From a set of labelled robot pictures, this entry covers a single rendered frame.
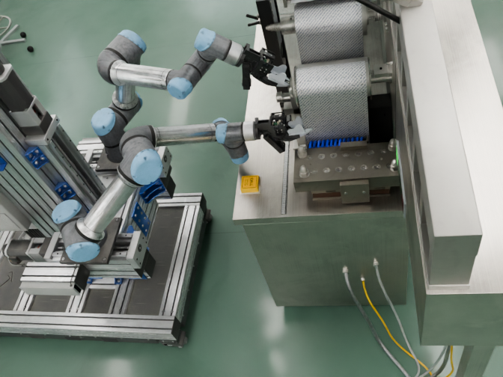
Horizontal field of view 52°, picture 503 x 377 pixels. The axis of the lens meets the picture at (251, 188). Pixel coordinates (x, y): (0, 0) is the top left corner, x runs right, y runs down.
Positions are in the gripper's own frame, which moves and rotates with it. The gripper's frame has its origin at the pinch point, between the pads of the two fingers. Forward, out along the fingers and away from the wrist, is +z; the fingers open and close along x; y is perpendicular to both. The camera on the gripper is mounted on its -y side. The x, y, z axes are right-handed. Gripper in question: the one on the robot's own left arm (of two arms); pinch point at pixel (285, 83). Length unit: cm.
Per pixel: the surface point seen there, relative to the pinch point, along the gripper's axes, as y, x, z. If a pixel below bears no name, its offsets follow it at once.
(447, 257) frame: 50, -91, 11
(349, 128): 0.0, -8.3, 27.4
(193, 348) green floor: -139, -52, 29
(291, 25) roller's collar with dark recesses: 9.1, 20.7, -3.9
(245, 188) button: -38.6, -21.1, 5.5
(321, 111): 2.0, -8.3, 14.0
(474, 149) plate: 48, -54, 29
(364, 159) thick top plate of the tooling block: -0.9, -19.6, 34.2
